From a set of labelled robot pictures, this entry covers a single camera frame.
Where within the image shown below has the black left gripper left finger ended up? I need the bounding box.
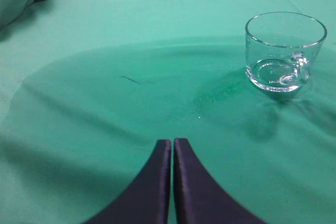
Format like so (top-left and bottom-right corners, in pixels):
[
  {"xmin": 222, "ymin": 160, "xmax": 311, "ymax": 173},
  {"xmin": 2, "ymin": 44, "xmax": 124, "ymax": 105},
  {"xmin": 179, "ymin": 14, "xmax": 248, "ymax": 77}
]
[{"xmin": 86, "ymin": 140, "xmax": 172, "ymax": 223}]

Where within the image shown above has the green table cloth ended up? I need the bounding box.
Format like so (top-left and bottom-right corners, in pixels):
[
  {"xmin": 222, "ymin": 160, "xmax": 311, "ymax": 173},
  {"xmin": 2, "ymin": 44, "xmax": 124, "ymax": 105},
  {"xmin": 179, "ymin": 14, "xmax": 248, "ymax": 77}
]
[{"xmin": 1, "ymin": 0, "xmax": 335, "ymax": 223}]

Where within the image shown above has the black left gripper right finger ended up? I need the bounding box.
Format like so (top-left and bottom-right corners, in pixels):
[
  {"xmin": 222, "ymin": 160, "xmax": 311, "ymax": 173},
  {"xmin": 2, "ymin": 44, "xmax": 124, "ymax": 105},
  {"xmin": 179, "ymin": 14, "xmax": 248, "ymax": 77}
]
[{"xmin": 174, "ymin": 138, "xmax": 264, "ymax": 224}]

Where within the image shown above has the clear glass mug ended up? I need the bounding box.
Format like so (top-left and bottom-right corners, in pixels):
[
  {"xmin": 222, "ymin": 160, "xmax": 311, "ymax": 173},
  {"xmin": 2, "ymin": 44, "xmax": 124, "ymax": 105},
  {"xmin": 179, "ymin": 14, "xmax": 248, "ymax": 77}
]
[{"xmin": 245, "ymin": 12, "xmax": 328, "ymax": 93}]

